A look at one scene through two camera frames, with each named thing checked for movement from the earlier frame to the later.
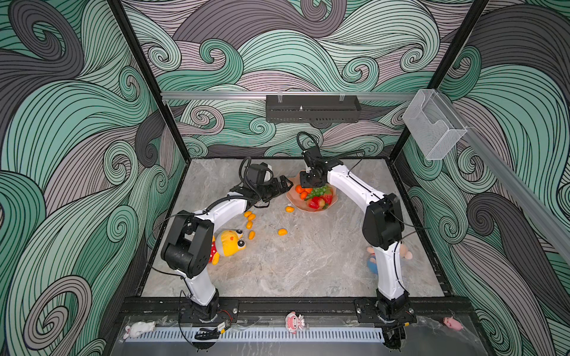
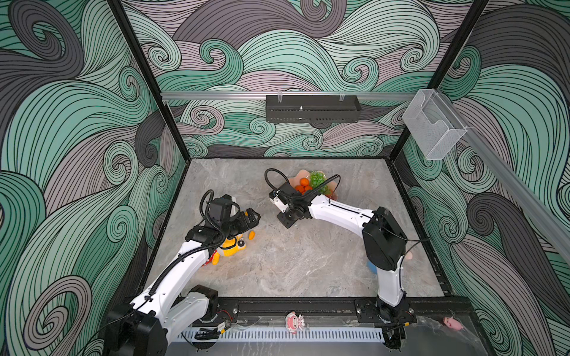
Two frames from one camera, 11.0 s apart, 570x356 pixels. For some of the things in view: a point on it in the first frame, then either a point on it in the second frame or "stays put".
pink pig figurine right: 453,323 stays put
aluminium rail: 171,96 stays put
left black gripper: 275,190 -> 244,225
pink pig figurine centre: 295,322 stays put
